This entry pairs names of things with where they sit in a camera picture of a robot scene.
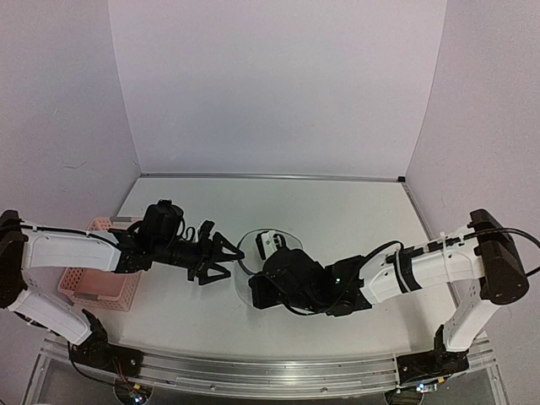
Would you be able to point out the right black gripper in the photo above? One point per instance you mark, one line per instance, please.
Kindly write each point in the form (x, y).
(263, 299)

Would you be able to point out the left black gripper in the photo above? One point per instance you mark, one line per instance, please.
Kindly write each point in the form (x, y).
(204, 257)

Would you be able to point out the white mesh laundry bag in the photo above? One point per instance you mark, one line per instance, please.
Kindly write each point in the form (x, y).
(252, 264)

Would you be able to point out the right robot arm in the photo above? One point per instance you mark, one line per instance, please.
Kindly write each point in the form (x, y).
(482, 252)

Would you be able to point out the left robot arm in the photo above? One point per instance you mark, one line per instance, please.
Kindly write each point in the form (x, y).
(25, 245)

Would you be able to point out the pink perforated plastic basket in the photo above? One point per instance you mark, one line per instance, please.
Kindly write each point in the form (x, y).
(93, 288)

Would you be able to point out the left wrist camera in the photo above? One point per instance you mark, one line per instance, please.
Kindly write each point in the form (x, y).
(204, 231)

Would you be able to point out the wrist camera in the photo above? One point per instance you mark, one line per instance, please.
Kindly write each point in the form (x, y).
(268, 242)
(204, 231)

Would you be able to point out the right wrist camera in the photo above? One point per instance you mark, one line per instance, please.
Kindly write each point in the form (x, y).
(268, 242)

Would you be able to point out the aluminium front rail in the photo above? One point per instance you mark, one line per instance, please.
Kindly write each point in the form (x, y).
(278, 379)

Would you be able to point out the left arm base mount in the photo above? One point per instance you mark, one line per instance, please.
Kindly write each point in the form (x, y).
(98, 353)

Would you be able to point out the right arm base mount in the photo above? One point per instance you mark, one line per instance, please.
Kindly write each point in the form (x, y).
(430, 365)

